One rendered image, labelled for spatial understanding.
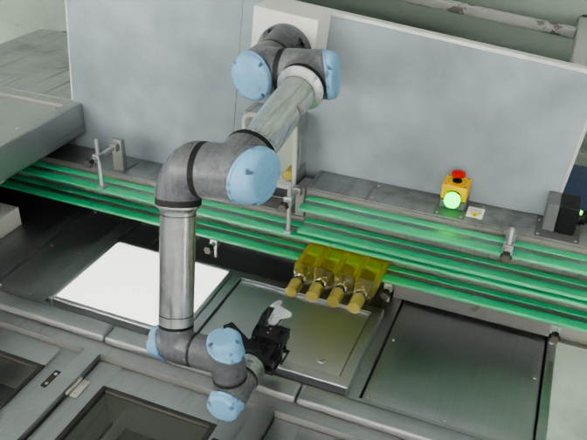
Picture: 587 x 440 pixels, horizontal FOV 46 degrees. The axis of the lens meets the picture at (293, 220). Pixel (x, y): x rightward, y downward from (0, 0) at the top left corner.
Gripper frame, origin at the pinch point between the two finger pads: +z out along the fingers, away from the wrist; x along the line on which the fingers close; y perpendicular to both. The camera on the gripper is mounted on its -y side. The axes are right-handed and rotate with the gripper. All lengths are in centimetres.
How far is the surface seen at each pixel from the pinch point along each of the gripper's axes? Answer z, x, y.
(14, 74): 63, 23, -132
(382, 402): -3.9, -15.9, 30.1
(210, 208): 33.4, 4.3, -36.3
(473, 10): 105, 55, 24
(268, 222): 33.2, 4.2, -16.7
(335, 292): 11.1, 1.9, 11.9
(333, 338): 10.0, -12.4, 12.4
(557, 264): 29, 14, 63
